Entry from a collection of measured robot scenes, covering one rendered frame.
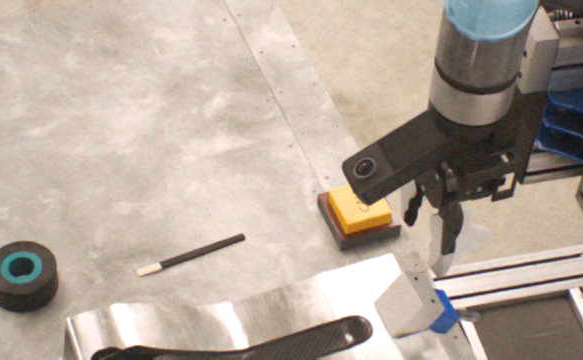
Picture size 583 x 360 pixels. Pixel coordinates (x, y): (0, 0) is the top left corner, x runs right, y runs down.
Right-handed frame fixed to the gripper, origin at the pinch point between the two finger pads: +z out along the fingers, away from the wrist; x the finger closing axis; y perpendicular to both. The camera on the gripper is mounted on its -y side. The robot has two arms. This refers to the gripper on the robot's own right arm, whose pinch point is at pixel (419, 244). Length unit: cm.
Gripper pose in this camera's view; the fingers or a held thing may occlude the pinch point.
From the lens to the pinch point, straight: 134.3
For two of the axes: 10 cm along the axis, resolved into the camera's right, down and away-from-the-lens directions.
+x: -3.6, -7.1, 6.1
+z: -0.5, 6.7, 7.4
